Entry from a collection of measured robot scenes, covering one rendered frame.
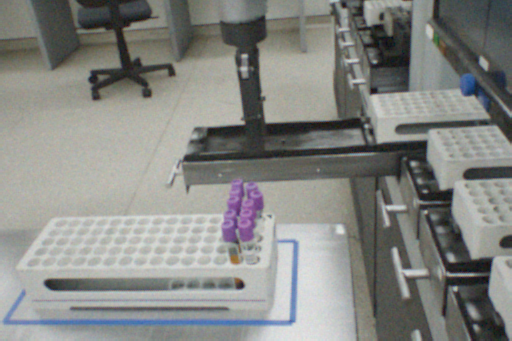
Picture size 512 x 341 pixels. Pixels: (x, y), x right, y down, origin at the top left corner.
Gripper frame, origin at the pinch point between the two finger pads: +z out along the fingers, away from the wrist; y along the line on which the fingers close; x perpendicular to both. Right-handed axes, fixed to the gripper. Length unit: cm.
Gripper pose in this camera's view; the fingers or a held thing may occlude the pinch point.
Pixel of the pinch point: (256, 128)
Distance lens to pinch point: 94.4
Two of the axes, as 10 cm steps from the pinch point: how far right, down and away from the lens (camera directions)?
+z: 1.1, 8.7, 4.8
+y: 0.6, -4.8, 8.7
